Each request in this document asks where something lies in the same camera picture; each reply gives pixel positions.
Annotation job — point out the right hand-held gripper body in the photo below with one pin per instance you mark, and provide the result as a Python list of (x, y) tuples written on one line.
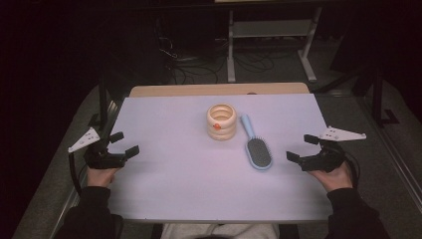
[(323, 159)]

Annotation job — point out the black metal stand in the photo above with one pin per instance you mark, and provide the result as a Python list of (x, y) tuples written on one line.
[(103, 99), (378, 99)]

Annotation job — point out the white metal desk frame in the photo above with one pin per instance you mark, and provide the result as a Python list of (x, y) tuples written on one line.
[(270, 29)]

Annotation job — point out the pale lavender table mat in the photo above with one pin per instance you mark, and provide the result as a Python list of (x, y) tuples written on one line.
[(179, 179)]

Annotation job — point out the person's left hand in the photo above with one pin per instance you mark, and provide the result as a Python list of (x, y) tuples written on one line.
[(99, 177)]

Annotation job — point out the person's lap grey pants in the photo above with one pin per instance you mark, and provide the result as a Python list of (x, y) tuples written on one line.
[(219, 231)]

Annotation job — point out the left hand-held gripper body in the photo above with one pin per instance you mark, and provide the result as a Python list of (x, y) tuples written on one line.
[(99, 158)]

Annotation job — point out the blue hairbrush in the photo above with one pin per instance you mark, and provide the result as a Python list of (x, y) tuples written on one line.
[(258, 154)]

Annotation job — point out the person's right hand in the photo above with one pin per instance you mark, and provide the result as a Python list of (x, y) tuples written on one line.
[(335, 181)]

